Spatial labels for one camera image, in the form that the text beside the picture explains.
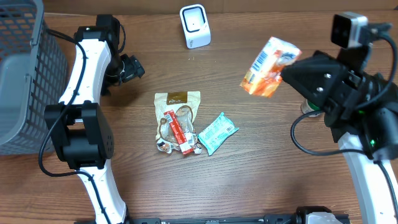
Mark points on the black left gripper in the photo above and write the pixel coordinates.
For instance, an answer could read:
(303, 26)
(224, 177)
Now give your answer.
(134, 68)

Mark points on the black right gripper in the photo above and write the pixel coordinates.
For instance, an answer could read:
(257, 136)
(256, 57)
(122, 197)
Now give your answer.
(339, 90)

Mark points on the green lid white jar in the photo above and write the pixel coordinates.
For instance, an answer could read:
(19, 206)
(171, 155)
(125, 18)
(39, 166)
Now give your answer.
(307, 106)

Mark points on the orange small carton box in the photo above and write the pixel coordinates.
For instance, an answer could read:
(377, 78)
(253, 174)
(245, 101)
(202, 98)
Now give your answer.
(264, 75)

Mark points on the beige brown snack pouch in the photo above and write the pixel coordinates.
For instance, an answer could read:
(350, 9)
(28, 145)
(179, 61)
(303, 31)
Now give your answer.
(185, 105)

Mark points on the red snack bar packet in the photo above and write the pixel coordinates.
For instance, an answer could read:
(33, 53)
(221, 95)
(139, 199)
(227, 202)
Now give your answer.
(184, 139)

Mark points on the teal orange snack packet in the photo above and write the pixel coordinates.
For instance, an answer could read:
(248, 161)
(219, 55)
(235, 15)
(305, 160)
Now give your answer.
(214, 135)

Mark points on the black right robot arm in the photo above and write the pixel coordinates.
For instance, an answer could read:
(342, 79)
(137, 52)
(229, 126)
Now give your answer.
(369, 147)

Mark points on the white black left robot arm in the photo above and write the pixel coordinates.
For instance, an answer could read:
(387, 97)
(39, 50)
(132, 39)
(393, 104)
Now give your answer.
(78, 129)

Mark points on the white barcode scanner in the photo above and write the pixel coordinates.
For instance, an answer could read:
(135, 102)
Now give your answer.
(195, 26)

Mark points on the grey plastic mesh basket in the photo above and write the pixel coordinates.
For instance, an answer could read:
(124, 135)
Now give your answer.
(33, 74)

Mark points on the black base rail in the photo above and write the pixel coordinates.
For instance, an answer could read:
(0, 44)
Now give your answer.
(299, 216)

